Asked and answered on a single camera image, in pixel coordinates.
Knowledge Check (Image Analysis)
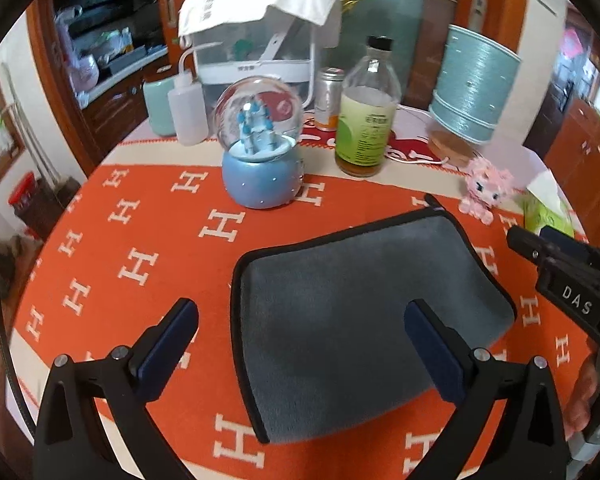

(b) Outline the person right hand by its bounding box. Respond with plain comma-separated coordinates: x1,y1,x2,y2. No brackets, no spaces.
562,338,598,440

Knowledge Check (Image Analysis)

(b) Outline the teal ceramic cup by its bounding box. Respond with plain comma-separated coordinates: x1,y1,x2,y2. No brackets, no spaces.
143,76,175,136

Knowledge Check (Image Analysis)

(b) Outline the white squeeze bottle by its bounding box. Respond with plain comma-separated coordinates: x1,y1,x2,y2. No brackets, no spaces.
168,41,220,146

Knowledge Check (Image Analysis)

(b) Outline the glass bottle green label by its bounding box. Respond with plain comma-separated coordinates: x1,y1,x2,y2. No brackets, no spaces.
335,36,402,178

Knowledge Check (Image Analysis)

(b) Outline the clear plastic storage box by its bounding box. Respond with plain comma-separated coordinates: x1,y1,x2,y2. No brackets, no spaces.
180,9,321,110

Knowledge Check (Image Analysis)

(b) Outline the orange H-pattern tablecloth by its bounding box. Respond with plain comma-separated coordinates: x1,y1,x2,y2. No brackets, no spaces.
4,109,596,480

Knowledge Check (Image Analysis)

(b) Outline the pink block pig figure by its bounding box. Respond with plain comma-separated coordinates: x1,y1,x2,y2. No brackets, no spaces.
458,156,514,226

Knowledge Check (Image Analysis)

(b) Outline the red bucket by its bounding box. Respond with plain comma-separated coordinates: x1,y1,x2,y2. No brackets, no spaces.
7,171,36,214

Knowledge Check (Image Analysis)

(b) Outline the grey towel black trim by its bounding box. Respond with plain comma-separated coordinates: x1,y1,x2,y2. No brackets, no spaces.
230,196,516,444

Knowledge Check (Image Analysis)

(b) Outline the small white pill bottle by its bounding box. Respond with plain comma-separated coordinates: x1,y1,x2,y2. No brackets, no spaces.
314,67,344,131

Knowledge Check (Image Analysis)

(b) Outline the green tissue pack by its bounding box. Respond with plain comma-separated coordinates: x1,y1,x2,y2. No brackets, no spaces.
522,170,574,237

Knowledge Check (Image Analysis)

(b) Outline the blue snow globe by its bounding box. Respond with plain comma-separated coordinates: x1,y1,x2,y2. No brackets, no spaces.
211,76,304,210

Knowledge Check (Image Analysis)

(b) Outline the teal cylindrical lamp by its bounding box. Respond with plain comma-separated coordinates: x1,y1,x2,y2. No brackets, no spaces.
428,24,521,145

